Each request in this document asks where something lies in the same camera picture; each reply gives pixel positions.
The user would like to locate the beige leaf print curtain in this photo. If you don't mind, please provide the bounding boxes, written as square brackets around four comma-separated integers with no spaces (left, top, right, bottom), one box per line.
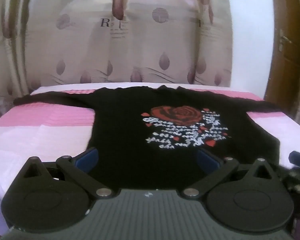
[0,0,233,98]

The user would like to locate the metal door handle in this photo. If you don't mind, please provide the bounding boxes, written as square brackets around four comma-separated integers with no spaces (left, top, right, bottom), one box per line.
[278,29,292,53]

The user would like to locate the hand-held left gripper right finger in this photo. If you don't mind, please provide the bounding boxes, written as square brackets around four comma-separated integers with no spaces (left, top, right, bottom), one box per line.
[182,149,280,198]

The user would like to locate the black rose print shirt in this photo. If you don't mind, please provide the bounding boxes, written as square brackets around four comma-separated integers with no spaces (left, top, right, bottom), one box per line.
[14,85,283,188]

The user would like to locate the pink striped bed sheet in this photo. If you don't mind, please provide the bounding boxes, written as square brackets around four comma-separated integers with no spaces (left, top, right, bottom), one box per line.
[0,82,300,232]

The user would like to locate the brown wooden door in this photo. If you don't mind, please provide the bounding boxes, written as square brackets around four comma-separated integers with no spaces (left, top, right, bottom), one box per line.
[264,0,300,130]

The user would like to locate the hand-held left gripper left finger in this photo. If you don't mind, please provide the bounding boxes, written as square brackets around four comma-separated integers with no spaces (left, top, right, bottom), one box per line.
[22,147,114,198]

